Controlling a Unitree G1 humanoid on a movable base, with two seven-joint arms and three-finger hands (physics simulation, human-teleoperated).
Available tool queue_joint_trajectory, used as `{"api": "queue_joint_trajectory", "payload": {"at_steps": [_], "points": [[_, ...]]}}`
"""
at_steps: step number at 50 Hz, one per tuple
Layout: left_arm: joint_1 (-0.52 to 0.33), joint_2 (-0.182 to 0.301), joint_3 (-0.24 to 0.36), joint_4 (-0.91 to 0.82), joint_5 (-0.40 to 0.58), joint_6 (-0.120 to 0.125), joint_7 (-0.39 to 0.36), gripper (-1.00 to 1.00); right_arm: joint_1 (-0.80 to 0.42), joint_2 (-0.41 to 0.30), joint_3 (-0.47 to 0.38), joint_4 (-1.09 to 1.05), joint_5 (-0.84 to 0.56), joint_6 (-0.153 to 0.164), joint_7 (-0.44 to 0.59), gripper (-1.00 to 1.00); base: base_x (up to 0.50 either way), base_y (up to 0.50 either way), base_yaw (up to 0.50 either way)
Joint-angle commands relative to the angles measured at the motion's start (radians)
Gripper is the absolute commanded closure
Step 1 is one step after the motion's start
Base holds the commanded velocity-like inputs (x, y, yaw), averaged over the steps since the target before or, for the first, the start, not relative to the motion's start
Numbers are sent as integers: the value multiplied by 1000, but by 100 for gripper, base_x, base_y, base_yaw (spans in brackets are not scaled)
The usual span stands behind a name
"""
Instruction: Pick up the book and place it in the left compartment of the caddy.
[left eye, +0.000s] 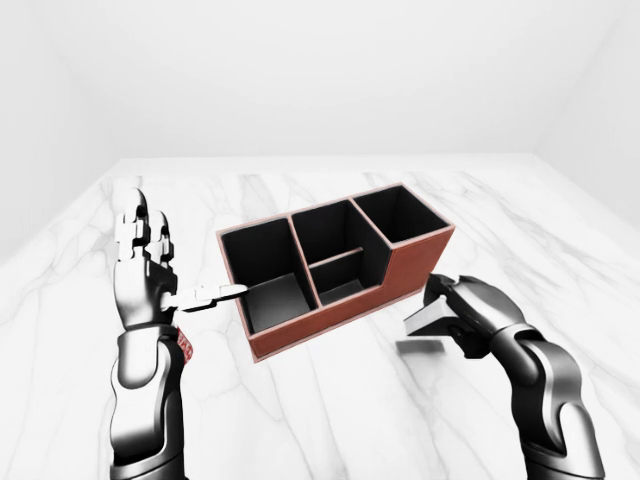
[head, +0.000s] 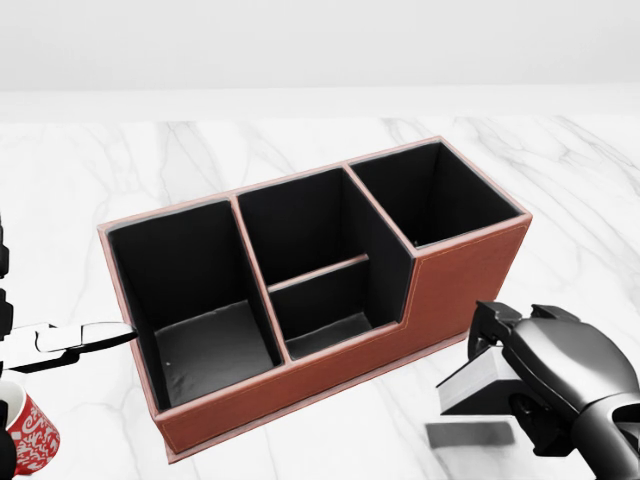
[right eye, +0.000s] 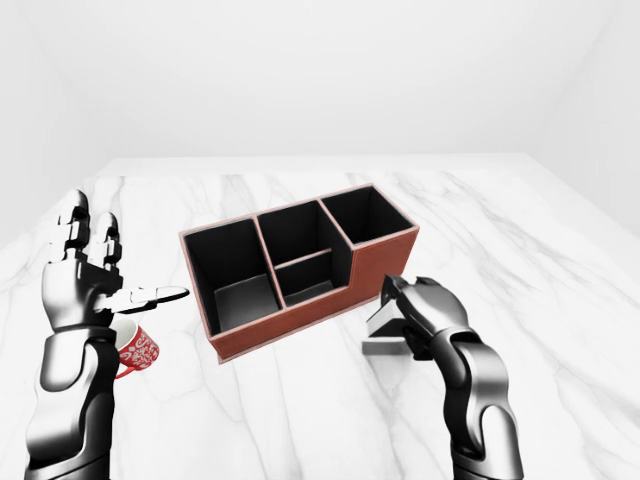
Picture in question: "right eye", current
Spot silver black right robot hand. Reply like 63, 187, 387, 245
379, 274, 475, 361

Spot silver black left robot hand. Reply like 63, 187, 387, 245
41, 188, 191, 333

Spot white grey book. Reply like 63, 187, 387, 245
361, 303, 412, 356

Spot red-brown desk caddy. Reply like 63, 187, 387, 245
179, 183, 421, 365

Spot red white patterned mug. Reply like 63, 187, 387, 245
107, 318, 161, 381

